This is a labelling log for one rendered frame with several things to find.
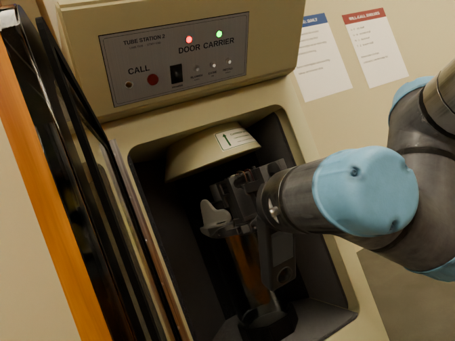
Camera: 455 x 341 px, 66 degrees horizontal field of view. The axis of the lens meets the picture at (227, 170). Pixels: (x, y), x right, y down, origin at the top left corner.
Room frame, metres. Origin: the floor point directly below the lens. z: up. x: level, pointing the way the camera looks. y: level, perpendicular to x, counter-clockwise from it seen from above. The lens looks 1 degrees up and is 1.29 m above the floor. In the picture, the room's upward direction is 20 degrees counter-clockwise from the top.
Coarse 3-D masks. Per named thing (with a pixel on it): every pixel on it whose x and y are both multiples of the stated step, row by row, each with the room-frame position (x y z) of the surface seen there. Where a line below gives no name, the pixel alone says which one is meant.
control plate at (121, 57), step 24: (168, 24) 0.40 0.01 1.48; (192, 24) 0.41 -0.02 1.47; (216, 24) 0.43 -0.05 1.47; (240, 24) 0.45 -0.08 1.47; (120, 48) 0.39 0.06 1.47; (144, 48) 0.40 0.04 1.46; (168, 48) 0.42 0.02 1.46; (192, 48) 0.43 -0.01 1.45; (216, 48) 0.45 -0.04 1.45; (240, 48) 0.47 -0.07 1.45; (120, 72) 0.40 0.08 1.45; (144, 72) 0.42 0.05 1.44; (168, 72) 0.43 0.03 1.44; (192, 72) 0.45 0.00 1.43; (216, 72) 0.47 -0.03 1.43; (240, 72) 0.49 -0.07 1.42; (120, 96) 0.42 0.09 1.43; (144, 96) 0.44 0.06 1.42
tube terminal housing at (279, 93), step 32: (224, 96) 0.52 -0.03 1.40; (256, 96) 0.54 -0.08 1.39; (288, 96) 0.56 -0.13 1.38; (128, 128) 0.46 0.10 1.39; (160, 128) 0.48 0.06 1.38; (192, 128) 0.49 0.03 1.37; (288, 128) 0.58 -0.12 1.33; (160, 256) 0.45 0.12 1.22; (352, 256) 0.56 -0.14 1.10; (352, 288) 0.59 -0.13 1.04
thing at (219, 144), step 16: (224, 128) 0.55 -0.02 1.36; (240, 128) 0.57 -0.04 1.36; (176, 144) 0.55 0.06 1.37; (192, 144) 0.53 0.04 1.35; (208, 144) 0.53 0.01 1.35; (224, 144) 0.53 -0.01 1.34; (240, 144) 0.54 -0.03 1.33; (256, 144) 0.57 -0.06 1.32; (176, 160) 0.54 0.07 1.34; (192, 160) 0.52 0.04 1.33; (208, 160) 0.52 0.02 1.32; (224, 160) 0.68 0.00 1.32; (176, 176) 0.54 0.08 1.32
